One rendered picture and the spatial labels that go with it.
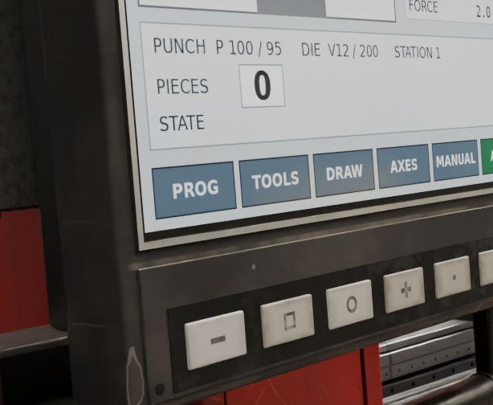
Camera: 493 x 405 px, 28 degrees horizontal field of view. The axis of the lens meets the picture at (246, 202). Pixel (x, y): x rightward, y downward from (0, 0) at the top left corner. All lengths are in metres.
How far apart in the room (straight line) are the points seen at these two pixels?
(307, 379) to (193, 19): 0.62
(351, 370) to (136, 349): 0.65
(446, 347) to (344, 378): 0.93
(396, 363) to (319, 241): 1.36
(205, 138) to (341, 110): 0.10
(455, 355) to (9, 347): 1.29
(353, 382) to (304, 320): 0.57
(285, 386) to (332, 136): 0.51
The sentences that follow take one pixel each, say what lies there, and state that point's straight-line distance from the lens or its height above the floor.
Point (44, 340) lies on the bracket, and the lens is 0.87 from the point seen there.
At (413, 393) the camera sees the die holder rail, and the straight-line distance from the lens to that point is 1.57.
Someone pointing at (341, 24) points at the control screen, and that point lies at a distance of 0.55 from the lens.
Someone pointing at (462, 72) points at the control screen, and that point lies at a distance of 0.65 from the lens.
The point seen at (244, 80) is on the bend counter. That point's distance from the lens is 0.49.
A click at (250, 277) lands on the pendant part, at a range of 0.48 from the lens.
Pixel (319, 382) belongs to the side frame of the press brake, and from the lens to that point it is 1.04.
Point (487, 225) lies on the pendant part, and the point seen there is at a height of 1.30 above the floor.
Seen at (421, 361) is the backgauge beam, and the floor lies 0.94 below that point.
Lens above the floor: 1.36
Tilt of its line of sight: 3 degrees down
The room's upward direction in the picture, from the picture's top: 4 degrees counter-clockwise
